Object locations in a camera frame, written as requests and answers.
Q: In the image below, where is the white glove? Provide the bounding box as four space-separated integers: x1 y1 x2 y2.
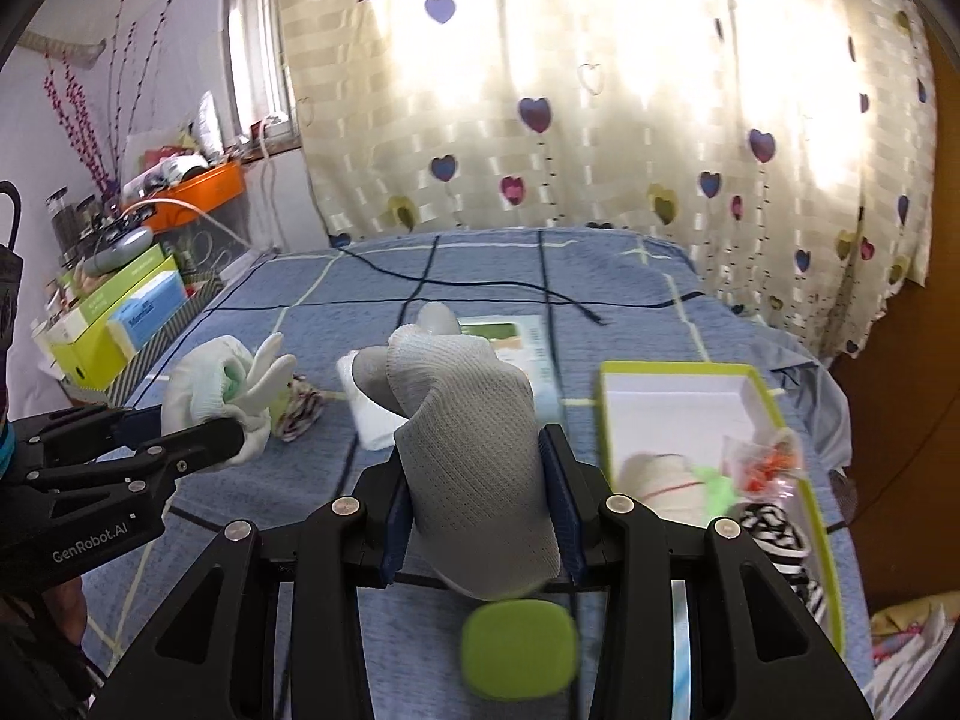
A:
161 332 296 470

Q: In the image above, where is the black white striped cloth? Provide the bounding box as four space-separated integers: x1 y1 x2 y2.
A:
732 502 827 624

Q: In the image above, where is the orange candy plastic bag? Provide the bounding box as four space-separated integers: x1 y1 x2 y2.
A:
721 427 805 502

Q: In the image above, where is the cream bandage towel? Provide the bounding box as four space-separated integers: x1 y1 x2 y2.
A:
613 454 708 527

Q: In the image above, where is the white towel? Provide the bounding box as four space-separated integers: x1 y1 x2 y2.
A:
337 349 405 452

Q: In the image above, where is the small green cloth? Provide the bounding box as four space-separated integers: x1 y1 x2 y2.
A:
692 466 740 522

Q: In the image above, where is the left hand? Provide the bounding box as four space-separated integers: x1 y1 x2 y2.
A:
43 577 88 645

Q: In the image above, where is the green cardboard box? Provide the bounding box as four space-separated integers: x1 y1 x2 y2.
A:
36 245 179 390

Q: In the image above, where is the striped tray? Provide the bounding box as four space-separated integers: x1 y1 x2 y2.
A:
59 271 224 406

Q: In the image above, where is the blue tissue pack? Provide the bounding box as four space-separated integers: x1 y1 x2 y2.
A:
107 270 187 361

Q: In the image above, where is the blue bed sheet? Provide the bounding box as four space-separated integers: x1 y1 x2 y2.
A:
78 227 875 720

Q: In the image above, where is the grey remote device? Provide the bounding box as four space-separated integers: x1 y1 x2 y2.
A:
83 226 153 278

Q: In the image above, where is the green cream jar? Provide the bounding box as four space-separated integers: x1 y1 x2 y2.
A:
459 598 579 702

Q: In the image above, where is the orange tray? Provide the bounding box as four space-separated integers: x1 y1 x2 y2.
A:
121 153 245 232

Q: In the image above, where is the green white box lid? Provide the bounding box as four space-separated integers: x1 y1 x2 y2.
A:
599 361 844 649

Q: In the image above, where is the wooden wardrobe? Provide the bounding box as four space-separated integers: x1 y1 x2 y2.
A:
833 43 958 613

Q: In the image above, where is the wet wipes pack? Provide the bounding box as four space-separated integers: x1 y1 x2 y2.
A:
460 316 565 424

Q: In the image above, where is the heart pattern curtain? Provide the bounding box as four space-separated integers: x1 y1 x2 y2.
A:
278 0 937 356

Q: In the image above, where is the black cable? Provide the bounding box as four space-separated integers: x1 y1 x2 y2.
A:
337 242 706 329

